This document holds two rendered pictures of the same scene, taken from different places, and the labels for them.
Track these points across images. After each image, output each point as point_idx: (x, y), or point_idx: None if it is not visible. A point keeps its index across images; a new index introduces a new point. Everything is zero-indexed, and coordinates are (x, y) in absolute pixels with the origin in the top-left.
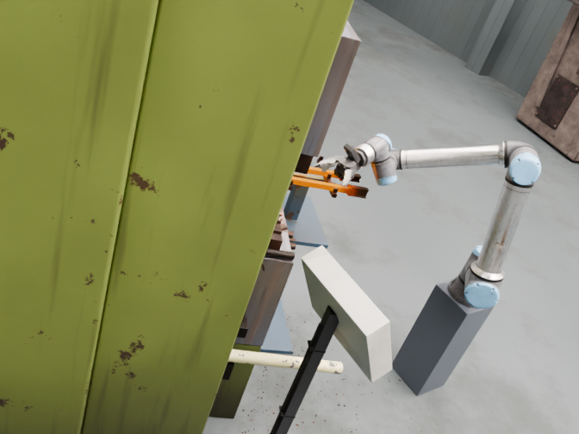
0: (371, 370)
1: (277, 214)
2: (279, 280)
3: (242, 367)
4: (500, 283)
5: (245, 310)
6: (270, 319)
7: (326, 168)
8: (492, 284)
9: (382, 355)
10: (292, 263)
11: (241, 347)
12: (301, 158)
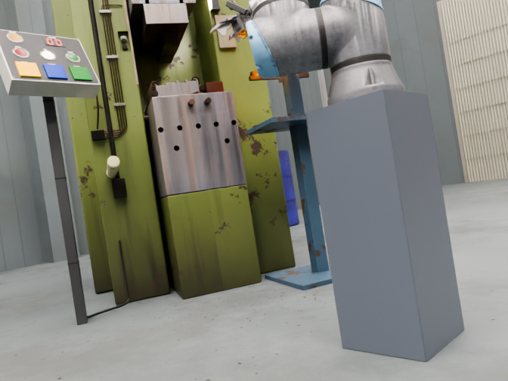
0: (2, 79)
1: (74, 34)
2: (153, 118)
3: (169, 224)
4: (263, 11)
5: (97, 120)
6: (161, 162)
7: (238, 36)
8: (253, 20)
9: (0, 62)
10: (151, 98)
11: (165, 199)
12: (144, 16)
